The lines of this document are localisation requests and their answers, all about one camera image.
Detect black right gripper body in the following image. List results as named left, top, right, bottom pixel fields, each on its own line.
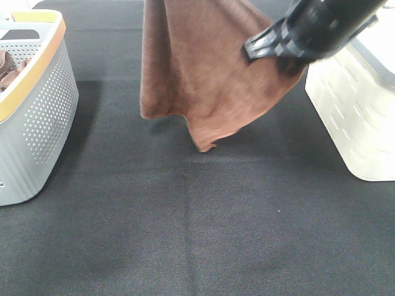
left=280, top=0, right=385, bottom=61

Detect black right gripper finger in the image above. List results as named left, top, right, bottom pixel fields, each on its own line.
left=276, top=57, right=310, bottom=76
left=243, top=17, right=289, bottom=62

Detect brown microfibre towel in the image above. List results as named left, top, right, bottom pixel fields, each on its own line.
left=139, top=1, right=303, bottom=152

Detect white plastic storage bin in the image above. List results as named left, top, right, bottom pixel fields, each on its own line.
left=305, top=1, right=394, bottom=181

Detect black table cloth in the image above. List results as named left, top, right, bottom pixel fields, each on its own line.
left=1, top=1, right=394, bottom=295

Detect grey perforated laundry basket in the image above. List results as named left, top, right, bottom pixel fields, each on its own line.
left=1, top=9, right=79, bottom=206

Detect brown towels in basket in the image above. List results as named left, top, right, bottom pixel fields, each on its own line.
left=1, top=51, right=30, bottom=93

